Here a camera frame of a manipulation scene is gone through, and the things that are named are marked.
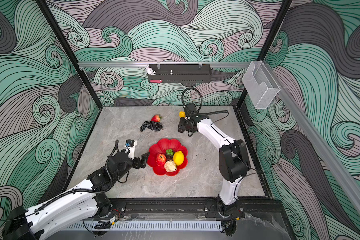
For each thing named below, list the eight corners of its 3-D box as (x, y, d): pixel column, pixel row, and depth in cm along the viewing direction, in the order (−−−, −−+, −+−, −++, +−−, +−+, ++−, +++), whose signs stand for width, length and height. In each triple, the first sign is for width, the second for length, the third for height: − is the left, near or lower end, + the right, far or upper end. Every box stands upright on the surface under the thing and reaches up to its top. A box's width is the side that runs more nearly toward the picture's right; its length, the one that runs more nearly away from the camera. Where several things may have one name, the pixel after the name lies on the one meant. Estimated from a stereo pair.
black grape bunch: (141, 131, 107) (140, 127, 103) (142, 125, 111) (141, 120, 107) (162, 131, 107) (162, 127, 103) (163, 125, 111) (162, 120, 107)
